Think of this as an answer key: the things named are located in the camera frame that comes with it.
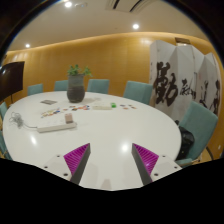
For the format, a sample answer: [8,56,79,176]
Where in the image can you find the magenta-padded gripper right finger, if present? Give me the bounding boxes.
[131,142,183,186]

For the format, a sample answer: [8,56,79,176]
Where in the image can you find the black bag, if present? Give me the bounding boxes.
[176,125,196,161]

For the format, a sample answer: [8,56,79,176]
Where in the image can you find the ceiling air conditioner vent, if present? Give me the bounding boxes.
[105,0,158,14]

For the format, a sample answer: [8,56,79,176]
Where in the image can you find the black television screen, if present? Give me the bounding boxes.
[0,60,26,103]

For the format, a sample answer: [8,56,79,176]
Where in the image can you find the colourful small cards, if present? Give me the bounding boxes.
[40,107,63,119]
[68,104,91,112]
[119,104,138,111]

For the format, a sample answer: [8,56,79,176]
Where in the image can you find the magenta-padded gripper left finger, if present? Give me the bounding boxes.
[41,142,92,186]

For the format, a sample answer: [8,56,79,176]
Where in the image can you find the white flat box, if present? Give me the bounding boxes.
[91,100,113,111]

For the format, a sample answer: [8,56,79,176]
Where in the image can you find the white power strip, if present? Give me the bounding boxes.
[36,120,78,134]

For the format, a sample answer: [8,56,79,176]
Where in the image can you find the white calligraphy folding screen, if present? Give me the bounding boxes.
[148,39,223,123]

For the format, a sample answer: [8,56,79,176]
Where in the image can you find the white power strip cable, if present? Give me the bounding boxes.
[8,111,39,130]

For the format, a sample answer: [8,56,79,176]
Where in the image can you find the teal chairs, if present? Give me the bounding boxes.
[0,78,220,168]

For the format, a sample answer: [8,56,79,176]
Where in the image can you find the potted plant in dark vase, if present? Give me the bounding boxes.
[66,64,94,104]

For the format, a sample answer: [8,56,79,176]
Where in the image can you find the round ceiling lights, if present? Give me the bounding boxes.
[23,0,141,50]

